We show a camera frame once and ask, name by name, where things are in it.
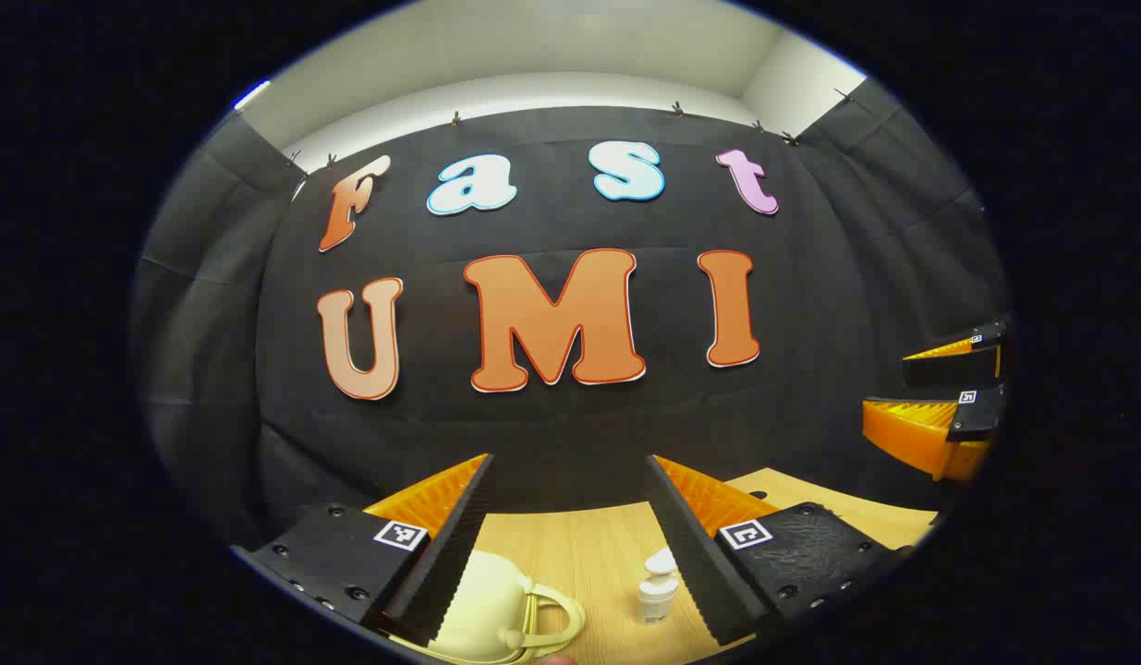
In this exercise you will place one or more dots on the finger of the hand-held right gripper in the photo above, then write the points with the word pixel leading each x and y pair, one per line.
pixel 977 417
pixel 949 368

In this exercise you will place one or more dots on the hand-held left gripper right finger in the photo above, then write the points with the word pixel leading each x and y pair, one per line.
pixel 695 563

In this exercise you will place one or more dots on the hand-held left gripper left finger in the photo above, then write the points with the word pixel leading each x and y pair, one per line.
pixel 450 563

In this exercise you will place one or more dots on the white pump bottle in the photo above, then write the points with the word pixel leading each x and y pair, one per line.
pixel 656 605

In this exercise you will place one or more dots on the ceiling light strip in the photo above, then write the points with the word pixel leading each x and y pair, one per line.
pixel 252 94

